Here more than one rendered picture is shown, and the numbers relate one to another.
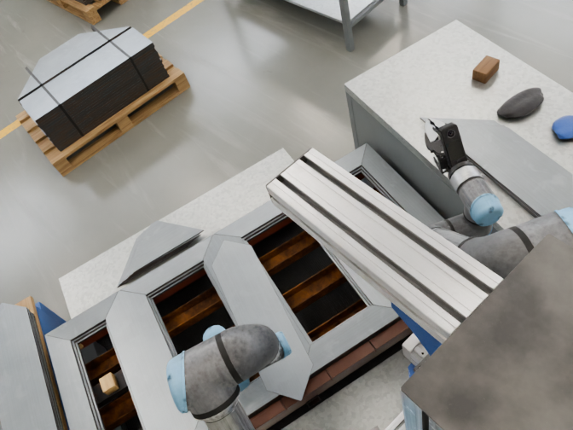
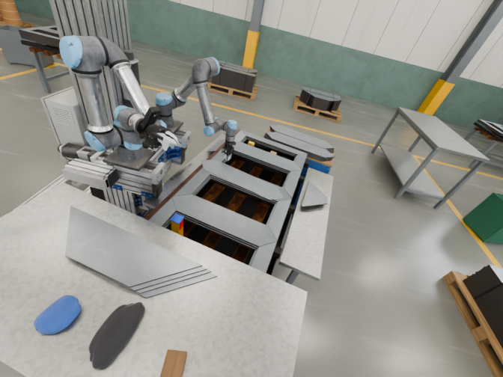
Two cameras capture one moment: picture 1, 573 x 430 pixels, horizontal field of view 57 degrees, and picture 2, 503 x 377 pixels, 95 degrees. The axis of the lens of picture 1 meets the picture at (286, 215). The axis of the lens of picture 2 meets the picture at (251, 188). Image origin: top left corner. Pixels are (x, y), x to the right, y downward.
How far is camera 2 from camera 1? 2.02 m
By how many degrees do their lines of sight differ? 71
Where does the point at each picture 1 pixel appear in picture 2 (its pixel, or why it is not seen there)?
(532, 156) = (102, 261)
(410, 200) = not seen: hidden behind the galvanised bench
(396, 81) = (265, 316)
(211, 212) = (311, 221)
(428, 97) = (221, 305)
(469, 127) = (167, 274)
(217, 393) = not seen: hidden behind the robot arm
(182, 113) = not seen: outside the picture
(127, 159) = (436, 310)
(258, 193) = (299, 240)
